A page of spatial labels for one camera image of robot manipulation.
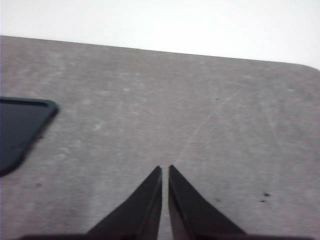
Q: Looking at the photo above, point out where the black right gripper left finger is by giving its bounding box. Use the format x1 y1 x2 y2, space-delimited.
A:
86 165 163 240

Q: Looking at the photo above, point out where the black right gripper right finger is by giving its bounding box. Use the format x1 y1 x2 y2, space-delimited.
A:
167 164 248 240

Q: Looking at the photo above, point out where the black rectangular tray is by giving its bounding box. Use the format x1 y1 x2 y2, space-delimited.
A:
0 98 60 177

